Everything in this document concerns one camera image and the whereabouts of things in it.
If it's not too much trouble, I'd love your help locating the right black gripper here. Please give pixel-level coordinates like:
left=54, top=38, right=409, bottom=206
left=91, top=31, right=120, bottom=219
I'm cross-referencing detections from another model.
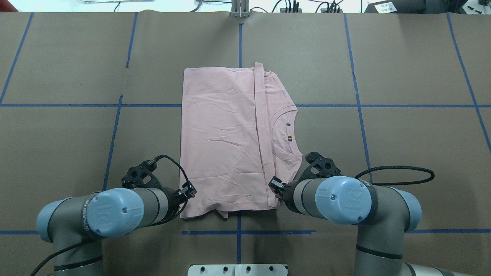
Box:
left=268, top=176, right=298, bottom=211

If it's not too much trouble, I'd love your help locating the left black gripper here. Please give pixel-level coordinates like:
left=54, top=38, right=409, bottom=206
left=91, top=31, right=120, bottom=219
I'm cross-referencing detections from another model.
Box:
left=165, top=182, right=197, bottom=221

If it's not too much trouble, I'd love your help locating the pink Snoopy t-shirt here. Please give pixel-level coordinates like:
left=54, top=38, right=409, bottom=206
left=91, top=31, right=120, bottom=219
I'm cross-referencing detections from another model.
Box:
left=180, top=63, right=302, bottom=219

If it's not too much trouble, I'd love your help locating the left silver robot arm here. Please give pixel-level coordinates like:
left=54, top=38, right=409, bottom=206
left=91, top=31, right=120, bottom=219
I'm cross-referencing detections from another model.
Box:
left=31, top=182, right=196, bottom=276

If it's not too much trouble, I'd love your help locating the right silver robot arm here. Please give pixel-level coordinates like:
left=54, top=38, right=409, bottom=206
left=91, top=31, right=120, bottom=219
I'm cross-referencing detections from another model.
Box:
left=269, top=176, right=459, bottom=276

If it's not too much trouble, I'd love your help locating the black box device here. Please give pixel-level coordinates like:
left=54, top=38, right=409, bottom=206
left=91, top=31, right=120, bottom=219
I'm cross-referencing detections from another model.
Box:
left=361, top=0, right=491, bottom=15

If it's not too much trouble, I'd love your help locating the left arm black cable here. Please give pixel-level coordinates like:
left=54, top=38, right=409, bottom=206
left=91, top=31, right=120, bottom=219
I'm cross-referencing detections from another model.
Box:
left=30, top=154, right=191, bottom=276

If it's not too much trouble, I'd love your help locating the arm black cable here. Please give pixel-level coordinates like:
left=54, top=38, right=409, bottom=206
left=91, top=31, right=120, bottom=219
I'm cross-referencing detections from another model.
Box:
left=355, top=166, right=435, bottom=187
left=30, top=154, right=191, bottom=276

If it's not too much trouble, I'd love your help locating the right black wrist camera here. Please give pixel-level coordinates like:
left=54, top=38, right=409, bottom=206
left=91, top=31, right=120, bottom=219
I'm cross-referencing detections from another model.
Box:
left=298, top=152, right=342, bottom=182

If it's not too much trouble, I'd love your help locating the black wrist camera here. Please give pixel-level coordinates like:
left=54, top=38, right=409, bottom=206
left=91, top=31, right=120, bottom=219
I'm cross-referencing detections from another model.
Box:
left=121, top=158, right=161, bottom=189
left=298, top=152, right=342, bottom=182

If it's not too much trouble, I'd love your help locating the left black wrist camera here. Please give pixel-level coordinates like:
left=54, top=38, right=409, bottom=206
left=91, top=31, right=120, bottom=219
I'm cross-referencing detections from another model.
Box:
left=121, top=158, right=161, bottom=189

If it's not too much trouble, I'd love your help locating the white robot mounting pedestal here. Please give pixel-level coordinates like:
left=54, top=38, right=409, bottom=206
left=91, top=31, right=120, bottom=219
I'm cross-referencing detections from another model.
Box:
left=187, top=263, right=289, bottom=276

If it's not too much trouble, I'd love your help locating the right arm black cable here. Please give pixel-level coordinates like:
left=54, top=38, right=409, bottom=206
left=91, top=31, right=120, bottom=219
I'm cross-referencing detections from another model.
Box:
left=355, top=166, right=435, bottom=187

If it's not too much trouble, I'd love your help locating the aluminium frame post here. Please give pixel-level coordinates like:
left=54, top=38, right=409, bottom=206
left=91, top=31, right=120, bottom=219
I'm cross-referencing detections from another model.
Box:
left=230, top=0, right=250, bottom=18

